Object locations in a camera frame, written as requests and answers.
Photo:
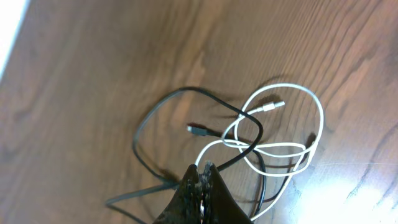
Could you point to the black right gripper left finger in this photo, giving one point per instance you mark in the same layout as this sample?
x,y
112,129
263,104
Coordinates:
x,y
184,207

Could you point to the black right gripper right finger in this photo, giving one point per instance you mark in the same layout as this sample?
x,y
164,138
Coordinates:
x,y
218,203

